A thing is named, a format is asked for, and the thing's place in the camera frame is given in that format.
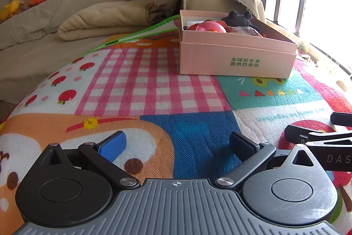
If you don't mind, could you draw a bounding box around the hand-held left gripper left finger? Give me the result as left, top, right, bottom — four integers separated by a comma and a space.
34, 130, 141, 188

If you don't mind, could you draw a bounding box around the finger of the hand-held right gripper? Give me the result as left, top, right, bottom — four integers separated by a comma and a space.
284, 125, 352, 142
331, 112, 352, 126

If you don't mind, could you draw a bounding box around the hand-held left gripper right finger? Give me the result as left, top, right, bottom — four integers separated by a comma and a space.
215, 131, 321, 189

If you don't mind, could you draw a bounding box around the pink cardboard box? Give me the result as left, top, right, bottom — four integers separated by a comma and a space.
179, 10, 298, 78

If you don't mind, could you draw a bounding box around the brown snack packet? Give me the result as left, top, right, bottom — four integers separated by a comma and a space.
231, 26, 264, 38

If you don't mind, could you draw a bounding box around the pink round toy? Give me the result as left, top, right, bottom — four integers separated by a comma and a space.
196, 21, 227, 33

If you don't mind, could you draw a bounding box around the black plush toy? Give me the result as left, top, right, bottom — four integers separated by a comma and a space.
221, 10, 260, 32

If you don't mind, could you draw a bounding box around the colourful printed play mat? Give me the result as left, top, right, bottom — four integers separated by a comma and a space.
0, 15, 352, 235

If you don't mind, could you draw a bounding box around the folded beige blanket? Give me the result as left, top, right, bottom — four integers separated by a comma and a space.
58, 0, 155, 42

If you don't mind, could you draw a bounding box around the beige fringed cloth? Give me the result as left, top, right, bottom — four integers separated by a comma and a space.
214, 0, 266, 24

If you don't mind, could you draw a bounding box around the yellow duck plush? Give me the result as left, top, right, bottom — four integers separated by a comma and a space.
0, 0, 21, 21

